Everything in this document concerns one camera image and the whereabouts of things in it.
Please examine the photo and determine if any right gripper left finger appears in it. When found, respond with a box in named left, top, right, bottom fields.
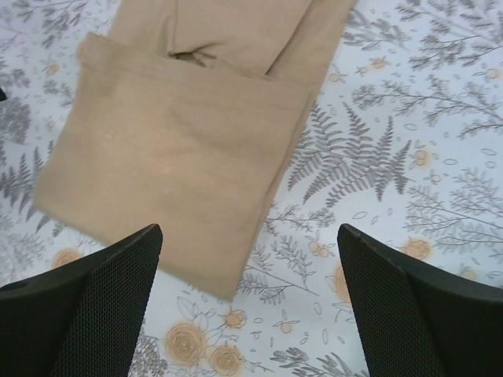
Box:
left=1, top=224, right=163, bottom=377

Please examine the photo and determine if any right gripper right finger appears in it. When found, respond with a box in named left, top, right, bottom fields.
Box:
left=337, top=224, right=502, bottom=377

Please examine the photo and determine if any beige t shirt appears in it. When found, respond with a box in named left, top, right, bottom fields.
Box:
left=33, top=0, right=353, bottom=301

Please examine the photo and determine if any floral patterned table mat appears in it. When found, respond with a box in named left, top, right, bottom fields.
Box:
left=1, top=1, right=502, bottom=376

